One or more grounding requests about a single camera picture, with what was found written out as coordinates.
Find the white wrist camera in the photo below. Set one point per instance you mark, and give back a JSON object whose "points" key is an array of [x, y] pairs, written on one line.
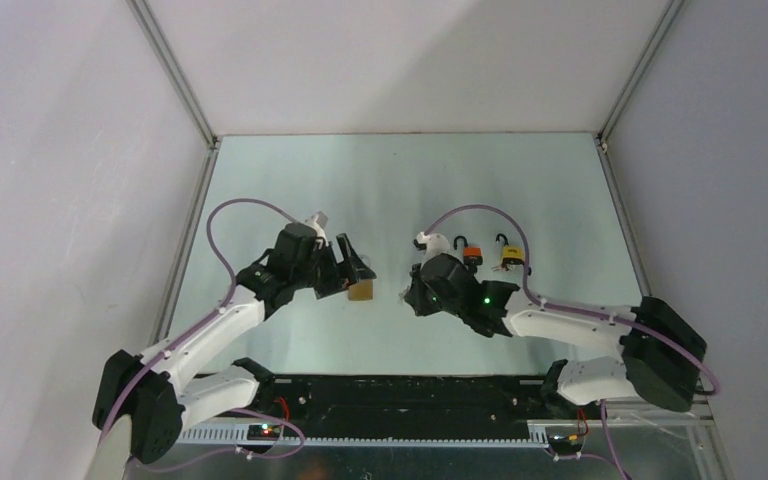
{"points": [[318, 222], [431, 244]]}

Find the left aluminium frame post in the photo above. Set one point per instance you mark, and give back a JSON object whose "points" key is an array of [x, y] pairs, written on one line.
{"points": [[157, 40]]}

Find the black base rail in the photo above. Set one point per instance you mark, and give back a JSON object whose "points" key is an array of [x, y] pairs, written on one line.
{"points": [[416, 408]]}

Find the controller board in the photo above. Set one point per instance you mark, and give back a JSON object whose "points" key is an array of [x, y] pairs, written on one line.
{"points": [[264, 432], [565, 447]]}

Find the brass padlock long shackle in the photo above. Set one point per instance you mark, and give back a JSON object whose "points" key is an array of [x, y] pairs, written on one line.
{"points": [[361, 291]]}

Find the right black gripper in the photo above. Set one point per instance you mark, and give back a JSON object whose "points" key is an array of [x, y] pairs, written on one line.
{"points": [[415, 295]]}

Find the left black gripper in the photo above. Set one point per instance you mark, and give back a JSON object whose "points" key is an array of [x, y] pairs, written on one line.
{"points": [[337, 282]]}

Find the left controller board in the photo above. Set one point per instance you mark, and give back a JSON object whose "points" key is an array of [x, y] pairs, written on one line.
{"points": [[264, 432]]}

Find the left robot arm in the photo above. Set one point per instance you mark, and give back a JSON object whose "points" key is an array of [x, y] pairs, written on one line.
{"points": [[160, 389]]}

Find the orange black padlock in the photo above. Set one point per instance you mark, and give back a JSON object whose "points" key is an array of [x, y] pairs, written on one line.
{"points": [[472, 256]]}

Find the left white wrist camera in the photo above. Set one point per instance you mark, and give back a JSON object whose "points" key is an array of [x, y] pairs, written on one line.
{"points": [[318, 222]]}

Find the right aluminium frame post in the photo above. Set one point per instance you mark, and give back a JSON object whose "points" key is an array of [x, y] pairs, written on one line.
{"points": [[641, 66]]}

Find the right controller board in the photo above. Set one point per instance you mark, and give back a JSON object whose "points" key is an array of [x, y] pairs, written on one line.
{"points": [[565, 447]]}

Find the yellow padlock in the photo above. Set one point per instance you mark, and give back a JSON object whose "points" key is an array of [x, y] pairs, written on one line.
{"points": [[511, 256]]}

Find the aluminium frame post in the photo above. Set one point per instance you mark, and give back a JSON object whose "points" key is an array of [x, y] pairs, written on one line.
{"points": [[641, 66], [157, 40]]}

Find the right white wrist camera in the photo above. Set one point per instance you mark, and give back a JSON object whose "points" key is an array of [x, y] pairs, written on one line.
{"points": [[431, 244]]}

